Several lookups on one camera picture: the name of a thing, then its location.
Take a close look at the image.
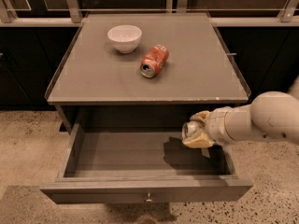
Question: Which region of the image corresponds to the metal railing frame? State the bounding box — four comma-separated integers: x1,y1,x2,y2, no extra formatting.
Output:
0,0,299,27

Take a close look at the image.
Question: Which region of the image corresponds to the white ceramic bowl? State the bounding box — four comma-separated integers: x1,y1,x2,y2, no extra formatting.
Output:
107,25,142,53

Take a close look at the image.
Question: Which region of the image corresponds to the open grey top drawer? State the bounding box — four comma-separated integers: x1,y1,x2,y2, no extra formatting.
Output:
40,123,252,204

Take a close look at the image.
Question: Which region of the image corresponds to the green silver 7up can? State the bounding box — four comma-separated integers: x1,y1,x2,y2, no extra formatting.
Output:
182,121,203,139

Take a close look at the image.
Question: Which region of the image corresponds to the grey cabinet with counter top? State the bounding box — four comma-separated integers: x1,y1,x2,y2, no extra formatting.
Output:
46,13,249,128

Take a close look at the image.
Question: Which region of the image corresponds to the orange soda can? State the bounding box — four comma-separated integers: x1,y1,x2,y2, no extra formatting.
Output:
140,45,169,78

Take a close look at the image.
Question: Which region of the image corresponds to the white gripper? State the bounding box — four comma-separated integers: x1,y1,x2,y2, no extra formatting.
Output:
182,106,235,148

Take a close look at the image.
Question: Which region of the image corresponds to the metal drawer knob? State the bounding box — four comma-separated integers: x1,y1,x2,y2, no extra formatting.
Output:
144,192,153,203

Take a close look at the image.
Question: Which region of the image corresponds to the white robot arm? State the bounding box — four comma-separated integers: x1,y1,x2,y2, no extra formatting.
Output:
182,91,299,148

